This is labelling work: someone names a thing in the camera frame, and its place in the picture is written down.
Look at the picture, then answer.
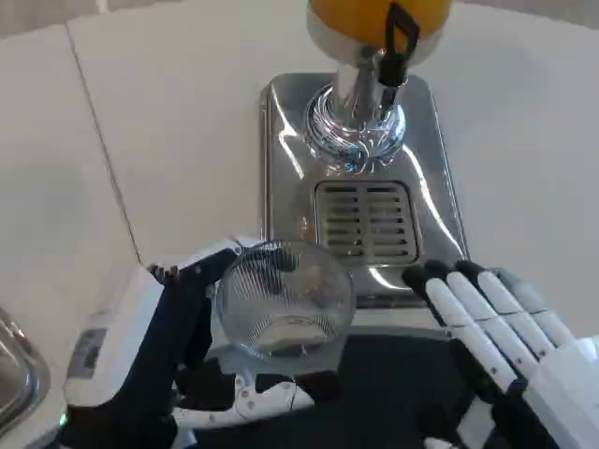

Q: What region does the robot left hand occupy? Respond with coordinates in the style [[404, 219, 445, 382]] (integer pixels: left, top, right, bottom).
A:
[[59, 237, 340, 449]]

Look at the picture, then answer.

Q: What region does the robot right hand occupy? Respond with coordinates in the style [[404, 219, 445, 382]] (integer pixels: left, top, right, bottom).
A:
[[402, 258, 599, 449]]

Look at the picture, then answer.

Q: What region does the clear ribbed glass cup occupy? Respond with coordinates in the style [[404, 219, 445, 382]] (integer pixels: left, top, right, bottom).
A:
[[212, 239, 356, 362]]

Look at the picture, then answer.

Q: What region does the orange juice drink dispenser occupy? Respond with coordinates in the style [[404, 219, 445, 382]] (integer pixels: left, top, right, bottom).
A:
[[259, 0, 472, 312]]

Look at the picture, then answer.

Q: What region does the steel slotted drip grid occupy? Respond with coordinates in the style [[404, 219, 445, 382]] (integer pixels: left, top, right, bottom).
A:
[[314, 181, 421, 263]]

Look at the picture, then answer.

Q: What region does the black tap lever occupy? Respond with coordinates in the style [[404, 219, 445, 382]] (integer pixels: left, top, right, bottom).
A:
[[377, 2, 421, 88]]

